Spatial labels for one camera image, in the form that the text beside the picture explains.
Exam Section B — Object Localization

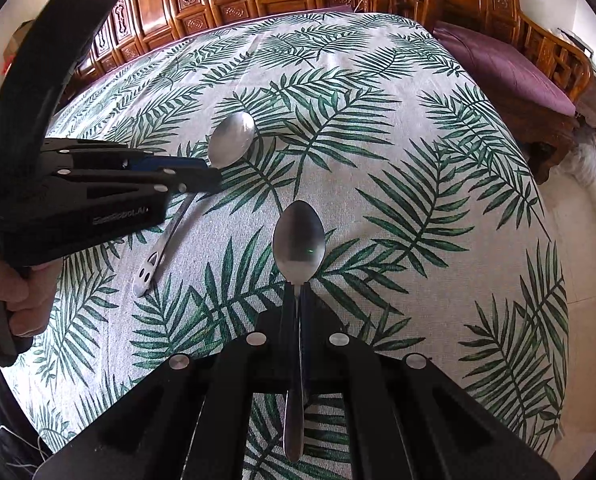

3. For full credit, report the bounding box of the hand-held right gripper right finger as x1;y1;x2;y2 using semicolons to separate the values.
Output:
300;285;561;480

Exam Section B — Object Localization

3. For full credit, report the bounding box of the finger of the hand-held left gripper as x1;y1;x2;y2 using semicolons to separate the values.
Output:
43;141;210;172
53;167;223;196

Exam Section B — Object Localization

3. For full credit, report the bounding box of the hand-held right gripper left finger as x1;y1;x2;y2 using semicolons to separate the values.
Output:
35;285;297;480

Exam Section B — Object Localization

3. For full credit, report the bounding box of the metal spoon with smiley handle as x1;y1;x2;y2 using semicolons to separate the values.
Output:
132;111;257;297

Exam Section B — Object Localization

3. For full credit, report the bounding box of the plain metal spoon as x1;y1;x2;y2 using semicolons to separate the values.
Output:
272;200;327;462

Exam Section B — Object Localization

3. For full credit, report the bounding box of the person's left hand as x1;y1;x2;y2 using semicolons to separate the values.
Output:
0;252;65;338

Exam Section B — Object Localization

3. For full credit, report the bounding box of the palm leaf printed tablecloth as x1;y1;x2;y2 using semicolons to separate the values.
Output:
15;10;571;480

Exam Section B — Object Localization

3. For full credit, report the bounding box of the person's dark clothing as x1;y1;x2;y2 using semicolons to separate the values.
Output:
0;360;54;480

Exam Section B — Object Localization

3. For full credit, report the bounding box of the purple seat cushion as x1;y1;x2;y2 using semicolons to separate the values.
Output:
432;22;577;117

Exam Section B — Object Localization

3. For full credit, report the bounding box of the carved wooden bench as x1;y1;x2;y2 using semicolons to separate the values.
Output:
428;5;596;185

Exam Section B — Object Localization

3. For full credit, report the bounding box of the white plastic bag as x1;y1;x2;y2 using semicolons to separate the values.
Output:
563;125;596;187

